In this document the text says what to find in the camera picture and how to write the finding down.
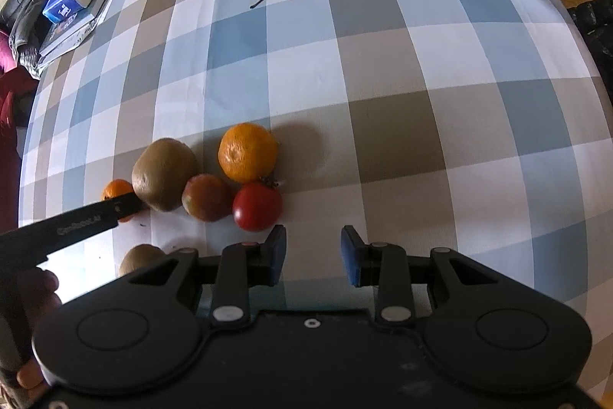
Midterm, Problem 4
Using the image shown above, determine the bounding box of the large orange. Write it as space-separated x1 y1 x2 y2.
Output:
218 122 279 184

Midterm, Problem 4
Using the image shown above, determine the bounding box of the grey jacket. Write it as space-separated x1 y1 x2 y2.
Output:
10 0 49 80

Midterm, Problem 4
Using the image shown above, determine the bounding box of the red plum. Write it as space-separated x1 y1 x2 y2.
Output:
181 174 234 222

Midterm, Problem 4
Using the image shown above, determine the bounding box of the dark jacket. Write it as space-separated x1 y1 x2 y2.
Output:
567 0 613 105

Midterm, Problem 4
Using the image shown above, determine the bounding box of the dark red cloth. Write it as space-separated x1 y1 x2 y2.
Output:
0 30 45 225

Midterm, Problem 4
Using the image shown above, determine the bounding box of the brown kiwi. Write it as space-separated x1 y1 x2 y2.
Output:
118 244 166 276
131 138 199 213

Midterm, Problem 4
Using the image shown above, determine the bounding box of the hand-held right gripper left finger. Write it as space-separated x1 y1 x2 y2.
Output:
128 224 288 327

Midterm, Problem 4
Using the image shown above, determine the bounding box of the blue tissue pack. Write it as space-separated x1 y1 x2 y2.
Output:
42 0 88 25

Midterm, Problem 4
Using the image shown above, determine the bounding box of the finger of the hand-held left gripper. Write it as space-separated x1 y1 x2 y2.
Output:
103 192 143 226

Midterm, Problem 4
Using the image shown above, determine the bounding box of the small tangerine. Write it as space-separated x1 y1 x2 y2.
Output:
102 179 139 223

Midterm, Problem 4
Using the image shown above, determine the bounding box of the checkered tablecloth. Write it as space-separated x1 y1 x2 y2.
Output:
19 0 613 395

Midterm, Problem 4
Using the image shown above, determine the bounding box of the stack of books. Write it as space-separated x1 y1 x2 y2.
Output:
37 0 121 68

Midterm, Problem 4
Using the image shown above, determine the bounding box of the person's left hand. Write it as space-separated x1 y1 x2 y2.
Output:
16 269 61 391

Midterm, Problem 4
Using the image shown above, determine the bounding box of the red tomato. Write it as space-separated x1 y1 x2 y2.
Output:
233 182 283 232

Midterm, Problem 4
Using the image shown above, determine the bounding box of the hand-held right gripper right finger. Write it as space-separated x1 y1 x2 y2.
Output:
340 225 500 327

